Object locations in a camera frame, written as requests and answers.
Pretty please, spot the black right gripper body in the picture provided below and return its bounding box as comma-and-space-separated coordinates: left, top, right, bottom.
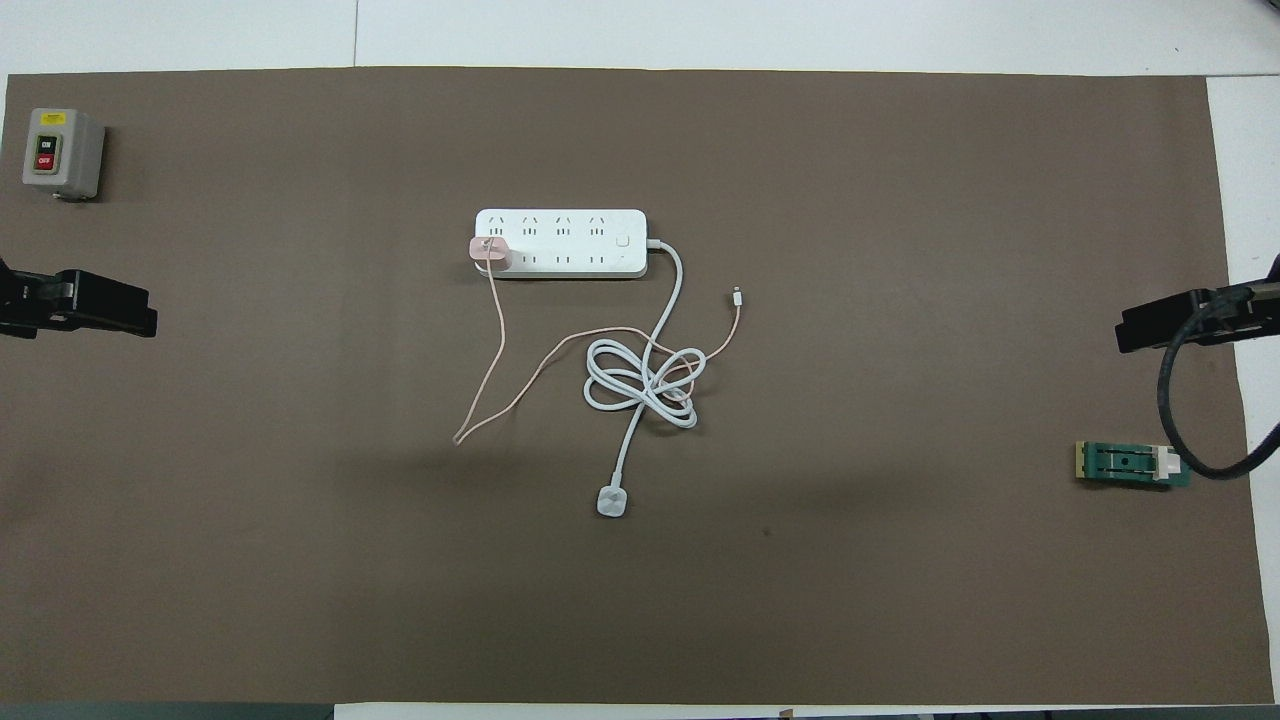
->
1200, 284, 1280, 347

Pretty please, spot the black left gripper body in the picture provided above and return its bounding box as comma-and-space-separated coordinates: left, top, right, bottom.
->
0, 258, 77, 341

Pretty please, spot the pink charging cable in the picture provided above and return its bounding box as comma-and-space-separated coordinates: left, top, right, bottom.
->
453, 268, 746, 447

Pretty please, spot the white power strip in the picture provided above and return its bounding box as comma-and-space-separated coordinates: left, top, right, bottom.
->
474, 208, 648, 281

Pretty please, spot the brown table mat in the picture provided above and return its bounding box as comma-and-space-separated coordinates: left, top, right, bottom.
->
0, 66, 1276, 706

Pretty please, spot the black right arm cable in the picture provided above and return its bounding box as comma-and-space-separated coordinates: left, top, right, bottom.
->
1157, 255, 1280, 480

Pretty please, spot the grey on-off switch box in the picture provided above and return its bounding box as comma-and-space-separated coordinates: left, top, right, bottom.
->
22, 107, 106, 202

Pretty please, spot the white power cord with plug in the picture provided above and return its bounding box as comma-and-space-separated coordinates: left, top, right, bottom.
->
584, 238, 706, 518

